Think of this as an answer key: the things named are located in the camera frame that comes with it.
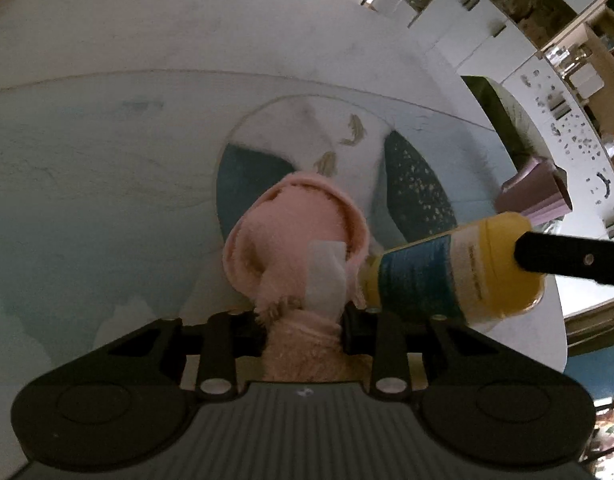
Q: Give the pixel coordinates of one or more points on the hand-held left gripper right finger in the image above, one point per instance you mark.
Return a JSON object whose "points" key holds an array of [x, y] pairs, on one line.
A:
{"points": [[359, 330]]}

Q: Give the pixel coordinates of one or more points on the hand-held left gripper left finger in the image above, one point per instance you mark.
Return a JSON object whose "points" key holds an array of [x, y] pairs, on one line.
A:
{"points": [[244, 330]]}

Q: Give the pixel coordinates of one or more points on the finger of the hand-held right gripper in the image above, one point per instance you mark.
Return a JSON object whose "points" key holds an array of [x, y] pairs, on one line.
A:
{"points": [[567, 260]]}

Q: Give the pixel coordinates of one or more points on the yellow bottle with blue label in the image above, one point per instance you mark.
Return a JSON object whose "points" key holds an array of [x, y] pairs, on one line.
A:
{"points": [[427, 272]]}

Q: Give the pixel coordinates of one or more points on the pink fluffy cloth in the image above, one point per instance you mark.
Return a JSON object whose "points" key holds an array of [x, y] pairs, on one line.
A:
{"points": [[287, 240]]}

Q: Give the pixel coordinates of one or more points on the white fish-patterned bowl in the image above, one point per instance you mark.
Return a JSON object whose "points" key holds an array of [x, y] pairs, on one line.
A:
{"points": [[412, 185]]}

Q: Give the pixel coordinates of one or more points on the pink box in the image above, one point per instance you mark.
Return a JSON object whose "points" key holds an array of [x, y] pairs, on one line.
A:
{"points": [[534, 192]]}

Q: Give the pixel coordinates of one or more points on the white cabinet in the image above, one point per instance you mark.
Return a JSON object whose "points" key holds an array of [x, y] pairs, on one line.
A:
{"points": [[492, 20]]}

